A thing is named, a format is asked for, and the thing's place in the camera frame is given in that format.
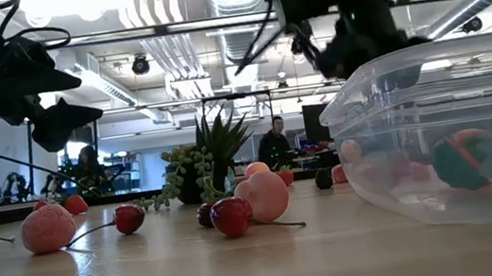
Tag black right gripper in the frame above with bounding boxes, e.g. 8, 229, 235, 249
310, 4, 436, 101

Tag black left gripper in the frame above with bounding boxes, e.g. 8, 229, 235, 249
0, 9, 109, 161

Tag orange carrot green top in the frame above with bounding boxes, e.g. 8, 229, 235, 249
428, 124, 492, 197

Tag pink textured fruit ball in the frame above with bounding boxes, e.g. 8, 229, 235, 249
17, 200, 80, 258
330, 163, 350, 185

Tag dark blackberry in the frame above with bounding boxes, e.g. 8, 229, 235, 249
313, 167, 334, 192

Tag pink yellow peach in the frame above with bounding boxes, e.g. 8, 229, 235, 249
243, 160, 272, 180

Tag small pink peach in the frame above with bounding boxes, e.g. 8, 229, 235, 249
231, 167, 294, 228

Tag dark red cherry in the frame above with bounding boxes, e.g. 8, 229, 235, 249
195, 200, 219, 231

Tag red cherry with stem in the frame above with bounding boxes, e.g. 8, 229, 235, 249
60, 201, 150, 250
208, 187, 309, 242

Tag clear plastic tupperware container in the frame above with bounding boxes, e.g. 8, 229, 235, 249
310, 31, 492, 247

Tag person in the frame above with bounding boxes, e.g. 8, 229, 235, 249
252, 113, 297, 174
68, 143, 111, 199

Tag black ceiling spotlight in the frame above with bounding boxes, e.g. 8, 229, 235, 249
129, 53, 152, 78
461, 14, 484, 36

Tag black monitor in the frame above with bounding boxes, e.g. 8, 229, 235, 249
301, 101, 336, 147

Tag small red fruit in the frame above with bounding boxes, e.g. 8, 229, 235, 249
31, 198, 50, 213

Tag green potted succulent plant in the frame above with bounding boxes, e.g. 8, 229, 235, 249
122, 103, 263, 215

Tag black left camera cable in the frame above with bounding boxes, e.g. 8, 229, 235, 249
0, 0, 74, 58

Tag black camera cable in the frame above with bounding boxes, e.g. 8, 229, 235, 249
224, 0, 314, 77
0, 0, 74, 58

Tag black right camera cable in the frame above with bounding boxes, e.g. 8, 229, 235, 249
224, 0, 314, 77

